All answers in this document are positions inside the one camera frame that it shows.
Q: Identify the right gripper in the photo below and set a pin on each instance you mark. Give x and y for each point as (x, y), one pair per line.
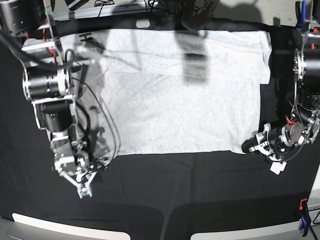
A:
(77, 167)

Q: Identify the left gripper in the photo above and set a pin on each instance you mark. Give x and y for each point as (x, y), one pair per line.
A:
(274, 143)

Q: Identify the grey t-shirt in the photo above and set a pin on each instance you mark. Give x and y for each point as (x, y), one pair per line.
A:
(170, 91)

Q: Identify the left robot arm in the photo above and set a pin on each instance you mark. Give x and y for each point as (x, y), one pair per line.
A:
(303, 124)

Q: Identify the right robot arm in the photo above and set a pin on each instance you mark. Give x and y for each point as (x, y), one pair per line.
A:
(28, 30)

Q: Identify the black table cloth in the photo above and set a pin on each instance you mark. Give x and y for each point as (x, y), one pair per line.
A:
(159, 196)

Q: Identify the orange blue clamp bottom right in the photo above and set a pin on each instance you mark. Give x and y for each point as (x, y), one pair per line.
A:
(304, 217)

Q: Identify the blue clamp top right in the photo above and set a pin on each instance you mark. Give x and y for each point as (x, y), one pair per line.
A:
(300, 13)

